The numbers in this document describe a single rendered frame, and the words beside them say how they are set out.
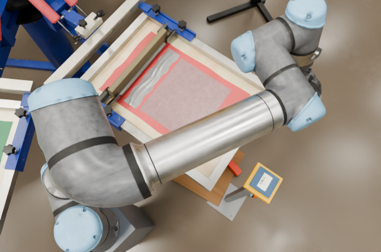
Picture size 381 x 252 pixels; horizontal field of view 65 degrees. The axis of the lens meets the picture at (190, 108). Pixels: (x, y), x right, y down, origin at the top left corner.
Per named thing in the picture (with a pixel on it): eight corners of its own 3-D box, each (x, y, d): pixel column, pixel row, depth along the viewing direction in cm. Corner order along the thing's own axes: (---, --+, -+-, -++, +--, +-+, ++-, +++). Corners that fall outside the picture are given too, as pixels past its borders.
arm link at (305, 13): (274, 1, 59) (312, -17, 59) (272, 40, 68) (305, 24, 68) (298, 25, 55) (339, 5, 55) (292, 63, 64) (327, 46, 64)
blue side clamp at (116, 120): (127, 123, 139) (125, 118, 132) (120, 131, 137) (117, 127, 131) (78, 88, 144) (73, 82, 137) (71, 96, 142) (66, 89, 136)
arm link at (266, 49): (257, 80, 55) (309, 54, 55) (228, 32, 58) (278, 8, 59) (252, 94, 62) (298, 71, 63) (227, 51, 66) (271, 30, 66)
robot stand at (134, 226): (135, 246, 206) (91, 272, 94) (118, 225, 210) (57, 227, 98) (155, 226, 211) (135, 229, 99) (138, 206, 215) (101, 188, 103)
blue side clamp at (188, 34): (195, 41, 157) (196, 33, 150) (189, 47, 155) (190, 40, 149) (149, 12, 162) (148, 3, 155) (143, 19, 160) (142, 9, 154)
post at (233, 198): (247, 194, 222) (297, 176, 133) (231, 221, 215) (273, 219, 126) (222, 177, 226) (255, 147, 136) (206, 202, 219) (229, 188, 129)
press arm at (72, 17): (101, 33, 150) (98, 26, 145) (93, 41, 148) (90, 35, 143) (75, 15, 152) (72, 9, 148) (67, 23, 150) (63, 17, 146)
